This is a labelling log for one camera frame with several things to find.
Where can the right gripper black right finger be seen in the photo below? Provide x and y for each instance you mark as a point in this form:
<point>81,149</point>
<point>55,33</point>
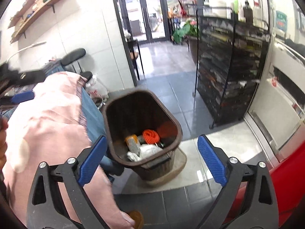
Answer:
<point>231,174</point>

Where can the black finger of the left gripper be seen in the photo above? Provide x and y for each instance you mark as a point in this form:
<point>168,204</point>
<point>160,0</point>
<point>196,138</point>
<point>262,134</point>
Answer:
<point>17,98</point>
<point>30,77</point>

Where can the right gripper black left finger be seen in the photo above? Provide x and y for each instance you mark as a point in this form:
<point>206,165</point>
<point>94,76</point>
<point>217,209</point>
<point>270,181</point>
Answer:
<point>46,208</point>

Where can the orange juice bottle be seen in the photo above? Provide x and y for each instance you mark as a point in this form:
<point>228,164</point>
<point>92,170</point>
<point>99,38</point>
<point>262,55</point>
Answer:
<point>133,144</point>

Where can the white tissue wad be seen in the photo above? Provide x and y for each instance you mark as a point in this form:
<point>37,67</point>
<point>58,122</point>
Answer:
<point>146,151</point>

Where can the orange foam fruit net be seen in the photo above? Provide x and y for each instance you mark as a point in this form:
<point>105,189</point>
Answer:
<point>150,136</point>

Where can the brown trash bin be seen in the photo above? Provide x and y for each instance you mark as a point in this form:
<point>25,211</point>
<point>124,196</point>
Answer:
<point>133,113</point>

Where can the left hand gold nails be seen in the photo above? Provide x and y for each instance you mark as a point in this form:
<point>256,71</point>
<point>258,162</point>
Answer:
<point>3,144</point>

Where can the white gooseneck lamp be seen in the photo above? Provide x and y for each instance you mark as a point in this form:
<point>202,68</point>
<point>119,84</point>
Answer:
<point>26,48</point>

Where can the pink polka dot blanket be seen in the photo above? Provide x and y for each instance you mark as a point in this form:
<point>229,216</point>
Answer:
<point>51,128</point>

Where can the red cabinet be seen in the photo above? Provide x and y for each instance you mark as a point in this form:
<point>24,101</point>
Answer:
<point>283,185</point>

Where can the white plastic bag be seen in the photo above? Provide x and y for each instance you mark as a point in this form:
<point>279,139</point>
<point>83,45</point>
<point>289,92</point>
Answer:
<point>96,89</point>

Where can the blue bed skirt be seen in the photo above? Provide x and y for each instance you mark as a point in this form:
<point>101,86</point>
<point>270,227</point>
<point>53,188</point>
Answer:
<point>96,128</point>

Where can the brown shoe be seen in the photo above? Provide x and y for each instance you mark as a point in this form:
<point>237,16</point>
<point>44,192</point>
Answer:
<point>138,219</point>

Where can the black chair by door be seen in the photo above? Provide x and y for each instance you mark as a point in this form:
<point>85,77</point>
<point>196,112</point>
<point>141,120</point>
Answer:
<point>135,53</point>

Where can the green potted plant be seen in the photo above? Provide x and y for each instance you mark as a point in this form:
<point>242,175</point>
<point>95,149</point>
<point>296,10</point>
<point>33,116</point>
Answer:
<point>188,29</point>

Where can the wooden wall shelf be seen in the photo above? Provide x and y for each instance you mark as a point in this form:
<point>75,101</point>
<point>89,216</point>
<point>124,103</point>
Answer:
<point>29,12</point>

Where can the black wire rack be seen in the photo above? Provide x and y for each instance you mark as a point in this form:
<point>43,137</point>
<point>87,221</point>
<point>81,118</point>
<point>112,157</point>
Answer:
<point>231,55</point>

